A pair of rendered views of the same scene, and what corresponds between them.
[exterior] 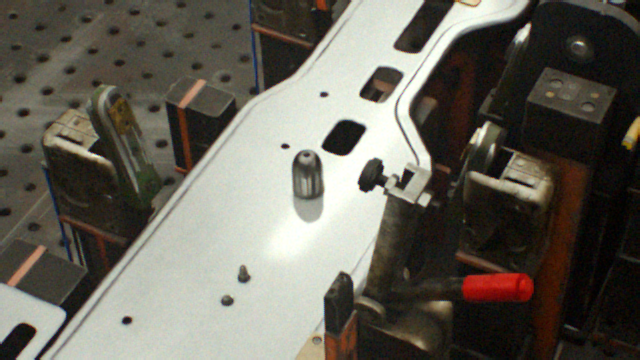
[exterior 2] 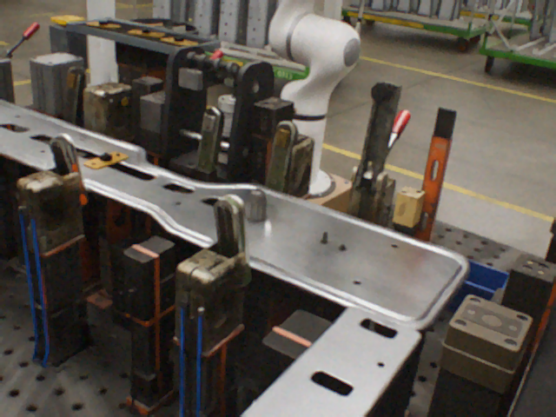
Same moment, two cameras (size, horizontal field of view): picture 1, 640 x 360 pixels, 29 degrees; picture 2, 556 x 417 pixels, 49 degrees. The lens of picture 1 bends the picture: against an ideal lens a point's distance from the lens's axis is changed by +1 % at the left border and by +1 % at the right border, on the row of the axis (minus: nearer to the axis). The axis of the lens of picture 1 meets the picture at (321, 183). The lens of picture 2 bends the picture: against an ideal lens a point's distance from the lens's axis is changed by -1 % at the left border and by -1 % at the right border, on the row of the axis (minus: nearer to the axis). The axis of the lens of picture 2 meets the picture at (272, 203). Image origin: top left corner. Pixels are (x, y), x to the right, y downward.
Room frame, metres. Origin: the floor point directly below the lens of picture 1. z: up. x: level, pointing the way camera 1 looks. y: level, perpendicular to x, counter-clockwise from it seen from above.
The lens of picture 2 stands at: (0.77, 0.88, 1.45)
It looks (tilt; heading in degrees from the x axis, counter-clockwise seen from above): 26 degrees down; 271
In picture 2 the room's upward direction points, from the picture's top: 5 degrees clockwise
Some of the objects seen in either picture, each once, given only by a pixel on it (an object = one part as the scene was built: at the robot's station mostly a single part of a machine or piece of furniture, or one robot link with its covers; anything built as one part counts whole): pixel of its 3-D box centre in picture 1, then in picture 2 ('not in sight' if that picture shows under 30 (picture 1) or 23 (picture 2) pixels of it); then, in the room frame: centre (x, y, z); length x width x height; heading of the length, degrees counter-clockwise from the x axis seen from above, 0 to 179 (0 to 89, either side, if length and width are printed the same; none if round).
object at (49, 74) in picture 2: not in sight; (63, 143); (1.31, -0.46, 0.90); 0.13 x 0.10 x 0.41; 60
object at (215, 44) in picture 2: not in sight; (142, 35); (1.14, -0.56, 1.16); 0.37 x 0.14 x 0.02; 150
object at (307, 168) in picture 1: (307, 175); (256, 207); (0.81, 0.01, 1.02); 0.03 x 0.03 x 0.07
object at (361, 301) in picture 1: (368, 311); (382, 180); (0.61, -0.04, 1.06); 0.03 x 0.01 x 0.03; 60
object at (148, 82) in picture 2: not in sight; (149, 164); (1.08, -0.39, 0.90); 0.05 x 0.05 x 0.40; 60
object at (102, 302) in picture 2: (453, 90); (115, 231); (1.10, -0.17, 0.84); 0.13 x 0.05 x 0.29; 60
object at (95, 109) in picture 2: not in sight; (109, 168); (1.17, -0.37, 0.89); 0.13 x 0.11 x 0.38; 60
